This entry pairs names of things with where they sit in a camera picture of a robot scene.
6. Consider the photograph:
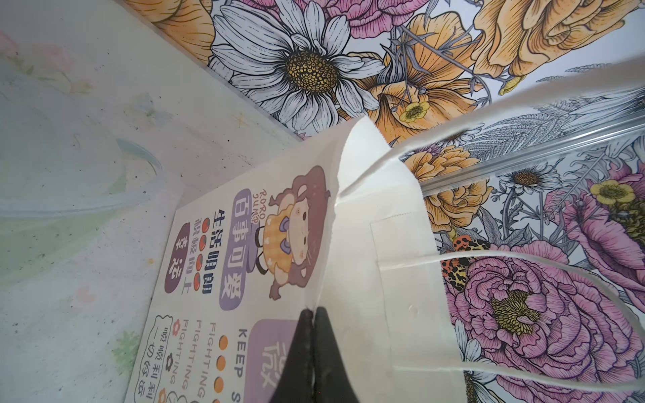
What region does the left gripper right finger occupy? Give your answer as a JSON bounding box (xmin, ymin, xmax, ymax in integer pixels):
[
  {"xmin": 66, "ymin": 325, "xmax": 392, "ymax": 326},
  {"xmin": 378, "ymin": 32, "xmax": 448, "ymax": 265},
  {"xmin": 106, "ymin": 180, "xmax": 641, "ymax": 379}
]
[{"xmin": 312, "ymin": 307, "xmax": 359, "ymax": 403}]

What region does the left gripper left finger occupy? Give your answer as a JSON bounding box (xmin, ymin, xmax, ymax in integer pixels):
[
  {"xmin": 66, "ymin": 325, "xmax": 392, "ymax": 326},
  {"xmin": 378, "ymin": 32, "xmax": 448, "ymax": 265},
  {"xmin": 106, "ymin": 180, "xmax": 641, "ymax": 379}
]
[{"xmin": 270, "ymin": 309, "xmax": 314, "ymax": 403}]

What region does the white printed paper bag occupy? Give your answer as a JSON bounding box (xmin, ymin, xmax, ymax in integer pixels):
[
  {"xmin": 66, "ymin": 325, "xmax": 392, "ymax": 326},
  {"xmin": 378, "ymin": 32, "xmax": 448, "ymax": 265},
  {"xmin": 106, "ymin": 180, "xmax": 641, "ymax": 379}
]
[{"xmin": 126, "ymin": 57, "xmax": 644, "ymax": 402}]

